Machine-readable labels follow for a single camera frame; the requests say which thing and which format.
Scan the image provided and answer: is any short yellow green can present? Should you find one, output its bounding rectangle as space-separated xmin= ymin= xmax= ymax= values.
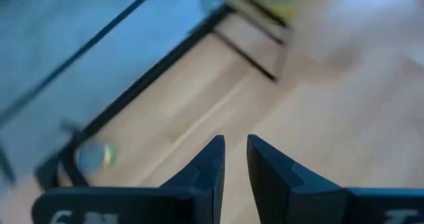
xmin=76 ymin=140 xmax=119 ymax=178

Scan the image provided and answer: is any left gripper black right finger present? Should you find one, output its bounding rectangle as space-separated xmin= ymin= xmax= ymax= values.
xmin=246 ymin=134 xmax=424 ymax=224

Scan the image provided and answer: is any black aluminium table frame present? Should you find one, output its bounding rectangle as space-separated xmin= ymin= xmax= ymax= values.
xmin=0 ymin=3 xmax=235 ymax=192

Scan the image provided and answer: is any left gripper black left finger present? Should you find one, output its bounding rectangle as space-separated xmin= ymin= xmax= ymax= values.
xmin=31 ymin=135 xmax=227 ymax=224

